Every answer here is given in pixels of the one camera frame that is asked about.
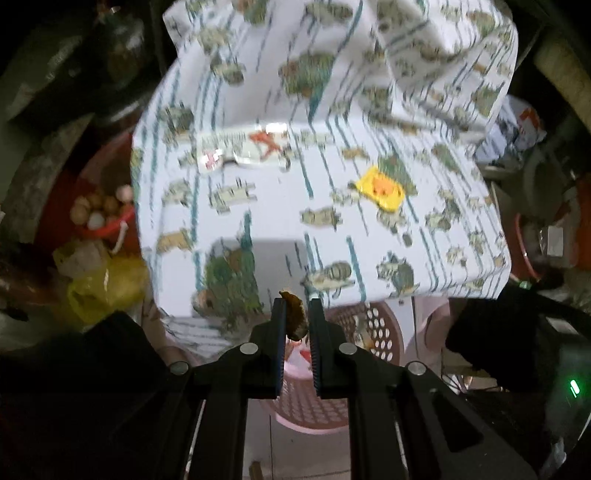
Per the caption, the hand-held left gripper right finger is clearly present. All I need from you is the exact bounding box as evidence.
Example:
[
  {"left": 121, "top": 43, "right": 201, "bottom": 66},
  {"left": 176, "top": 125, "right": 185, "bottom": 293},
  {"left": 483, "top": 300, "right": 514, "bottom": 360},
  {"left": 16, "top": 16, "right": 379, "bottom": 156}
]
[{"left": 308, "top": 298, "right": 539, "bottom": 480}]

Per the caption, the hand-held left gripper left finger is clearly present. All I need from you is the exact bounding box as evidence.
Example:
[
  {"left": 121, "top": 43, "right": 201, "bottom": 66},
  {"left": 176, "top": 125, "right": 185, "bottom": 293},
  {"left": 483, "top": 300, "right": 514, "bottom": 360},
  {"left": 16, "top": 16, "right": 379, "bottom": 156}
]
[{"left": 83, "top": 298, "right": 284, "bottom": 480}]

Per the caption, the brown dried peel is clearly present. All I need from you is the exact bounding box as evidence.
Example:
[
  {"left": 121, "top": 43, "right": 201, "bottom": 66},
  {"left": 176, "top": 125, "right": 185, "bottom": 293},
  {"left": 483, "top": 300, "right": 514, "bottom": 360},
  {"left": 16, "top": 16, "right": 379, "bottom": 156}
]
[{"left": 278, "top": 290, "right": 309, "bottom": 342}]

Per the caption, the pink perforated plastic basket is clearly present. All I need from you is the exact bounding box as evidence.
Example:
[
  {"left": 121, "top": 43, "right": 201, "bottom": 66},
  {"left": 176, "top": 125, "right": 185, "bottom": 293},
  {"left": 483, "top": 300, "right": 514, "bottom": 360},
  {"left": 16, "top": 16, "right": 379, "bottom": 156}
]
[{"left": 256, "top": 302, "right": 407, "bottom": 432}]

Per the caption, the pink plastic stool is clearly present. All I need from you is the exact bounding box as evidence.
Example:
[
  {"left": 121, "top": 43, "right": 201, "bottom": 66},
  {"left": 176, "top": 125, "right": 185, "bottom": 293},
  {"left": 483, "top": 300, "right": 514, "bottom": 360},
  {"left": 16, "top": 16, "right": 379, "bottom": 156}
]
[
  {"left": 143, "top": 295, "right": 204, "bottom": 367},
  {"left": 411, "top": 298, "right": 452, "bottom": 370}
]

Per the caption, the red plastic basin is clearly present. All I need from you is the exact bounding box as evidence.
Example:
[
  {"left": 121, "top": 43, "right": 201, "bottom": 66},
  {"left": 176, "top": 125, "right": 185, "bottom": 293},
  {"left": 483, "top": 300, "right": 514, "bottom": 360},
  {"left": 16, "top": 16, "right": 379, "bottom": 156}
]
[{"left": 513, "top": 211, "right": 580, "bottom": 283}]

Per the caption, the yellow orange snack wrapper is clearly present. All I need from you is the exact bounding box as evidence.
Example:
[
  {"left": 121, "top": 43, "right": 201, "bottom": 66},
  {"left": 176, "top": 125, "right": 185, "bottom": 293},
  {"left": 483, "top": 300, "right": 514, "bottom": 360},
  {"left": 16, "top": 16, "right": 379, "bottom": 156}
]
[{"left": 348, "top": 166, "right": 407, "bottom": 213}]

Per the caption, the yellow plastic bag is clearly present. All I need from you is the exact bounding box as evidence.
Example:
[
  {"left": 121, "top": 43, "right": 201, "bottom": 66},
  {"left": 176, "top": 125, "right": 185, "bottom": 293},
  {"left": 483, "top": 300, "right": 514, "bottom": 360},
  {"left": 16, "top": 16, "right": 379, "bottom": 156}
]
[{"left": 67, "top": 256, "right": 151, "bottom": 324}]

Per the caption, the clear wrapper with red print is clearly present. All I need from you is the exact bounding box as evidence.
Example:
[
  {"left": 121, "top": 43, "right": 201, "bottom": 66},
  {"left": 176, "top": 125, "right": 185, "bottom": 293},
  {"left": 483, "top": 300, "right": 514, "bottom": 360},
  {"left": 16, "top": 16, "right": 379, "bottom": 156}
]
[{"left": 198, "top": 122, "right": 293, "bottom": 175}]

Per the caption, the red plastic bowl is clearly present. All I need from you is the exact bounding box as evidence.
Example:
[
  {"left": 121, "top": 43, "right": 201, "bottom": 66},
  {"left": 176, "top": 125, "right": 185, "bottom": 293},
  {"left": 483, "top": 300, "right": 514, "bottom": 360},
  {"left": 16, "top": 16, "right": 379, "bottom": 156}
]
[{"left": 69, "top": 134, "right": 139, "bottom": 241}]

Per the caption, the white plastic bag red print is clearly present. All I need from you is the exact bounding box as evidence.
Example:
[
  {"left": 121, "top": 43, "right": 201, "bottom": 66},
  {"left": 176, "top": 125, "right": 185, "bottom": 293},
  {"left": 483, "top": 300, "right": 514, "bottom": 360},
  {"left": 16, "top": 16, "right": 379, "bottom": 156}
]
[{"left": 478, "top": 95, "right": 546, "bottom": 163}]

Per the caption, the dark cloth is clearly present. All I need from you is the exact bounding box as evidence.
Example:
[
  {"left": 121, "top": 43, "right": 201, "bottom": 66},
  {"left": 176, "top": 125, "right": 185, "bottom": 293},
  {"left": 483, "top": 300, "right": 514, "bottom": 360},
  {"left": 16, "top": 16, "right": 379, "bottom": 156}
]
[{"left": 0, "top": 311, "right": 185, "bottom": 480}]

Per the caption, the white printed tablecloth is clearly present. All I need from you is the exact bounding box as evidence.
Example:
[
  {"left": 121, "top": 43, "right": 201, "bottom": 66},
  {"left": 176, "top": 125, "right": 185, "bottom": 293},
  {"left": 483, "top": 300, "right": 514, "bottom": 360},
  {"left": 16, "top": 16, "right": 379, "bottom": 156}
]
[{"left": 130, "top": 0, "right": 519, "bottom": 342}]

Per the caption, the beige pipe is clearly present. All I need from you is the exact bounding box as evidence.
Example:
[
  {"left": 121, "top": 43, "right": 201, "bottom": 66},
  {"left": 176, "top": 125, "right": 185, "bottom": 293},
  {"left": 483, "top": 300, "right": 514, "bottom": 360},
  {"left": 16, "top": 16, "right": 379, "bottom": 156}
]
[{"left": 533, "top": 32, "right": 591, "bottom": 114}]

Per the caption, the dark glass jar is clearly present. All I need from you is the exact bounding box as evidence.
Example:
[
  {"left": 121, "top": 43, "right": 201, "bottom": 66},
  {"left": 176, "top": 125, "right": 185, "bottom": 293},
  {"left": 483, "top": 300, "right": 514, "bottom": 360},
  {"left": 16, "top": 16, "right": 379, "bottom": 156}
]
[{"left": 92, "top": 7, "right": 146, "bottom": 90}]

